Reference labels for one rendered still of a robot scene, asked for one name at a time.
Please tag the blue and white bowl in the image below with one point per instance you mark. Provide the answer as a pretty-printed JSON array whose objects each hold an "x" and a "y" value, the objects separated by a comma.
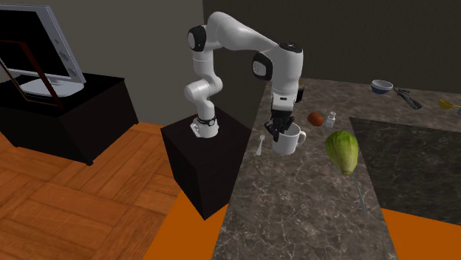
[{"x": 381, "y": 86}]

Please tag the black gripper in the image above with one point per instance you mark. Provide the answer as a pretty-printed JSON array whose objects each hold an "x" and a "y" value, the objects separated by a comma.
[{"x": 279, "y": 121}]

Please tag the white fork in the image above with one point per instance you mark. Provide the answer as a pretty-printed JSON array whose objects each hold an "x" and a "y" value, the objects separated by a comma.
[{"x": 259, "y": 146}]

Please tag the green lettuce head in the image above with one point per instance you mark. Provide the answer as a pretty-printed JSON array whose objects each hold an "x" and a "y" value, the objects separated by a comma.
[{"x": 342, "y": 151}]

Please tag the black television cabinet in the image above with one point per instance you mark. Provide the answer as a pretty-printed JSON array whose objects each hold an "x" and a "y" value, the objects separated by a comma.
[{"x": 72, "y": 115}]

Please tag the grey framed television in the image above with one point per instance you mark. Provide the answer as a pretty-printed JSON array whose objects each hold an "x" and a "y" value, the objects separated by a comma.
[{"x": 32, "y": 46}]

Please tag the brown round fruit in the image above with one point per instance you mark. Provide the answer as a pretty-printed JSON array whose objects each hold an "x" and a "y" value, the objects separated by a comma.
[{"x": 315, "y": 119}]

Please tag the black robot stand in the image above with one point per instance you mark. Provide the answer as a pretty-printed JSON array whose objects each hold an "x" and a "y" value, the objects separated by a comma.
[{"x": 201, "y": 165}]

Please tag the yellow scoop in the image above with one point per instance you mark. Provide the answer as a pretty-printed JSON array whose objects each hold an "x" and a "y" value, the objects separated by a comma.
[{"x": 446, "y": 104}]

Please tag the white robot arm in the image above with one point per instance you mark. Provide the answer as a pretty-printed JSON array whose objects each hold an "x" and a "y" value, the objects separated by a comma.
[{"x": 245, "y": 36}]

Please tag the white mug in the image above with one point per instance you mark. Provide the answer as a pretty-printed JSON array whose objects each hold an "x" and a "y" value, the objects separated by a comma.
[{"x": 287, "y": 141}]

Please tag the dark brown picture frame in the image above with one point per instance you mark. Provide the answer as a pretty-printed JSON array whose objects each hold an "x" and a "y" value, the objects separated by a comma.
[{"x": 39, "y": 77}]

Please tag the black kitchen tool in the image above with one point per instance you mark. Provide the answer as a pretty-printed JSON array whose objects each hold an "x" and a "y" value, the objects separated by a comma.
[{"x": 408, "y": 98}]

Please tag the small white shaker bottle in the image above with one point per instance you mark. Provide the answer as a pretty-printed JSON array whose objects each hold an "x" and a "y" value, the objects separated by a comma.
[{"x": 330, "y": 120}]

